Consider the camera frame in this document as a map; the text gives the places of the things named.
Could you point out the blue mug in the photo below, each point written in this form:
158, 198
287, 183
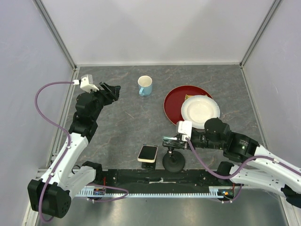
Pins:
145, 85

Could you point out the aluminium frame rail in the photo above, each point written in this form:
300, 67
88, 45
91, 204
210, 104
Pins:
40, 174

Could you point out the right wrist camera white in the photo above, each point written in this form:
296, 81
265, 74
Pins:
184, 129

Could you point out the grey slotted cable duct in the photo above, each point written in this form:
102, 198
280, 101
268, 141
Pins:
91, 193

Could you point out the yellow item on tray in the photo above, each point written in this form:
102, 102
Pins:
188, 96

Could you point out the phone with beige case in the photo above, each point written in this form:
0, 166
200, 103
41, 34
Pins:
148, 154

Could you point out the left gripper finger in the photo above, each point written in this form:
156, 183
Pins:
112, 97
109, 88

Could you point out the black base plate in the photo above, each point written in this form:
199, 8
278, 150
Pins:
160, 181

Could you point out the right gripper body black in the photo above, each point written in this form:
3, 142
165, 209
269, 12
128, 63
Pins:
195, 139

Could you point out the red round tray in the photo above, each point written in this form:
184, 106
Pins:
176, 97

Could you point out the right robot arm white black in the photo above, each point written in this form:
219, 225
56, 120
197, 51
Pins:
258, 166

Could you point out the black round-base phone holder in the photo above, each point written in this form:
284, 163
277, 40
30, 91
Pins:
173, 161

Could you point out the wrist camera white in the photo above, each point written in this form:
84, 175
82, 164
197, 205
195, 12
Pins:
184, 129
86, 83

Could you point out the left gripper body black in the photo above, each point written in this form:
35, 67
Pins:
101, 99

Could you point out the white paper plate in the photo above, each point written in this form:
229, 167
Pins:
198, 109

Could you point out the black folding phone stand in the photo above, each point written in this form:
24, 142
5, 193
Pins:
149, 166

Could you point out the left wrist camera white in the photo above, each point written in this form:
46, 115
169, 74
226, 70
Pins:
86, 83

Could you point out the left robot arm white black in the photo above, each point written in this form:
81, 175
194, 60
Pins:
53, 192

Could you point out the dark phone with grey case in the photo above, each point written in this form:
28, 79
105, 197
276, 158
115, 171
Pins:
173, 143

